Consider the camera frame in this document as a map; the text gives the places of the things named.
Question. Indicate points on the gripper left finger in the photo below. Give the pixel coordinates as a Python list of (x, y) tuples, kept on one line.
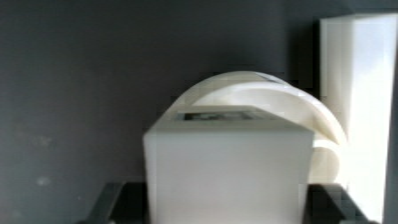
[(121, 204)]

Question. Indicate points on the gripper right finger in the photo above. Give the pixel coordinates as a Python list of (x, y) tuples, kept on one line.
[(331, 208)]

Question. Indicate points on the white U-shaped fence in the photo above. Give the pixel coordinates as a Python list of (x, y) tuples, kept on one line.
[(358, 67)]

